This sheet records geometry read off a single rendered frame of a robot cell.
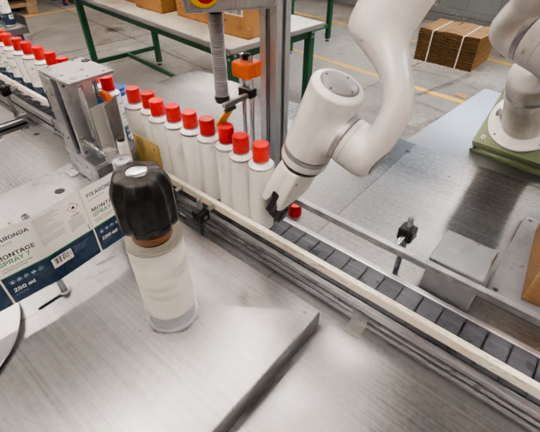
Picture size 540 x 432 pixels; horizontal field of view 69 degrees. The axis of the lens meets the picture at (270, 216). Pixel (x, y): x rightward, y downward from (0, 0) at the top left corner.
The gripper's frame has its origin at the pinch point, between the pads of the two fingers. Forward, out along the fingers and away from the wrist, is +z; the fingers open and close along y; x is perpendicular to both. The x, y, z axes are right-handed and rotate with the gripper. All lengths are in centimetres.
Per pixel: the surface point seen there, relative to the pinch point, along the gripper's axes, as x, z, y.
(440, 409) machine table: 43.2, -3.6, 11.1
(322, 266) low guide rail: 14.5, -2.1, 4.6
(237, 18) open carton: -122, 51, -125
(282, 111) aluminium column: -15.3, -8.5, -15.1
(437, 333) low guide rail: 35.5, -9.4, 4.6
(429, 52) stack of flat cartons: -74, 117, -392
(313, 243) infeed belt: 9.3, 3.3, -2.4
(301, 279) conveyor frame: 12.8, 4.7, 5.5
